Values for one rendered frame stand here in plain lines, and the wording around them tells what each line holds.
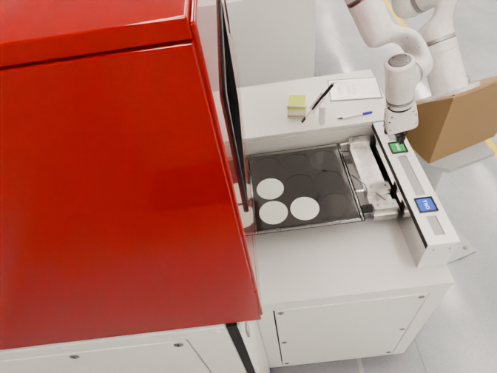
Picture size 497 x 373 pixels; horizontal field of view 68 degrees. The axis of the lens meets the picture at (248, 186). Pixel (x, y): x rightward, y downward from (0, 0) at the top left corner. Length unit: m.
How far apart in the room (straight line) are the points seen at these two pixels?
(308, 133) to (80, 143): 1.18
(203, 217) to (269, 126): 1.07
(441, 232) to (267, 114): 0.78
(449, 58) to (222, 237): 1.17
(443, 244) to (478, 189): 1.54
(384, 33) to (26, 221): 0.97
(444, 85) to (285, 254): 0.81
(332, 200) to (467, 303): 1.16
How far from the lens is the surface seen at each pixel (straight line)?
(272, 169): 1.41
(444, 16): 1.50
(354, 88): 1.67
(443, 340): 2.14
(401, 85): 1.19
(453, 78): 1.50
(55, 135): 0.38
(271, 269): 1.25
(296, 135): 1.47
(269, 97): 1.63
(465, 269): 2.35
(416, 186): 1.32
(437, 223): 1.25
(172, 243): 0.50
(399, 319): 1.52
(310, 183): 1.35
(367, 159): 1.48
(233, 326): 0.77
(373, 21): 1.14
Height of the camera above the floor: 1.93
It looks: 49 degrees down
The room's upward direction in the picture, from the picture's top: 10 degrees counter-clockwise
